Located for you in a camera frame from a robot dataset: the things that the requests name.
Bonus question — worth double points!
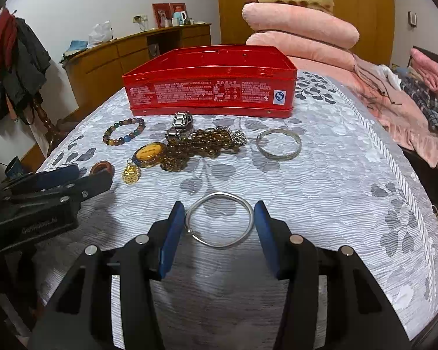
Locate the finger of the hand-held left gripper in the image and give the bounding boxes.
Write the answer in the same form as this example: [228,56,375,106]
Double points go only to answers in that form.
[8,171,113,205]
[0,164,81,195]

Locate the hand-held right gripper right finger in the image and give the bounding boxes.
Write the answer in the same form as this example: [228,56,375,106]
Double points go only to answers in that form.
[253,200,411,350]

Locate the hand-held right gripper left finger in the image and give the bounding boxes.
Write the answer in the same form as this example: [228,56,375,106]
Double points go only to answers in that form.
[29,201,186,350]

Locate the thin silver bangle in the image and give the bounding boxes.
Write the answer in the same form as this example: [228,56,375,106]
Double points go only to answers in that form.
[184,192,255,249]

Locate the multicoloured bead bracelet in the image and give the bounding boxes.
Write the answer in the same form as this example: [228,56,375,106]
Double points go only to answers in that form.
[103,117,146,146]

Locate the brown bead necklace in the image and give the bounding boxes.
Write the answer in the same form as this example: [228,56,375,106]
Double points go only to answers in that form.
[161,127,241,173]

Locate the silver bead chain necklace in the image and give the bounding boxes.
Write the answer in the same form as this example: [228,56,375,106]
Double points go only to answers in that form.
[215,126,248,151]

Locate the silver metal wristwatch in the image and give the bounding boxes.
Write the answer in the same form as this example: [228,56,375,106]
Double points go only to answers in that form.
[165,112,195,142]

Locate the red tin box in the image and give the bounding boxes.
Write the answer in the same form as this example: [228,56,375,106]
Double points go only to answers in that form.
[121,44,298,119]

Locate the blue cup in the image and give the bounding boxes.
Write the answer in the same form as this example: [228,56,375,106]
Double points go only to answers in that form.
[5,157,23,176]

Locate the gold filigree pendant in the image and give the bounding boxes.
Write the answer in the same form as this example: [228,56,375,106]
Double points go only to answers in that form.
[122,160,142,185]

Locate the grey leaf-patterned bedspread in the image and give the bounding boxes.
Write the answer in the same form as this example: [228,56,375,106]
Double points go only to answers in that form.
[33,69,438,350]

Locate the amber oval pendant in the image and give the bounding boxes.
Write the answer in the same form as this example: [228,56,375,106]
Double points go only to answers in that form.
[133,144,166,169]

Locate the wide engraved silver bangle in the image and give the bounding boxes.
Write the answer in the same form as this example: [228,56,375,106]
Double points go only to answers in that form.
[256,128,302,160]

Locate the dark hanging garments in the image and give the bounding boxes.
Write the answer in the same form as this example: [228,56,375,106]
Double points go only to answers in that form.
[0,17,52,119]

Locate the wooden dresser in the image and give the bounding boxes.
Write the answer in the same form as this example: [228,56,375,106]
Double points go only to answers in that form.
[60,23,212,122]

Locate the teal scalloped cloth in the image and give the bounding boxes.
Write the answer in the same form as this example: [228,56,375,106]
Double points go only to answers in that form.
[60,40,91,65]

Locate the red hanging garment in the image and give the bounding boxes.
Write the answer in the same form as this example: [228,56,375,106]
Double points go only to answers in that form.
[0,9,20,83]

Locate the white plastic bag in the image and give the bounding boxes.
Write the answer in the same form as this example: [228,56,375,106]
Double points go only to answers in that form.
[87,21,114,46]

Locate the pink bed sheet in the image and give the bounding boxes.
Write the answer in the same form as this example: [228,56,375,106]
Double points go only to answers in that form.
[288,54,438,174]

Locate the plaid clothing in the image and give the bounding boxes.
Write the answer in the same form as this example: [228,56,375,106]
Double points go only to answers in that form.
[399,76,438,135]

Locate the pink garment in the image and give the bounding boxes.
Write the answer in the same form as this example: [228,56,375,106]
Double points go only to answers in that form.
[410,48,438,95]

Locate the dark wooden headboard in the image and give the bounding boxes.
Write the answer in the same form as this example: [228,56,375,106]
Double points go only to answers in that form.
[411,45,438,67]

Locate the wooden wardrobe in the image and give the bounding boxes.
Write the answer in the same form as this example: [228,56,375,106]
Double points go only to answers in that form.
[217,0,394,66]

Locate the brown wooden ring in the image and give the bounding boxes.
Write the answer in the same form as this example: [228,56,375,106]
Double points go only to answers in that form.
[90,161,114,178]

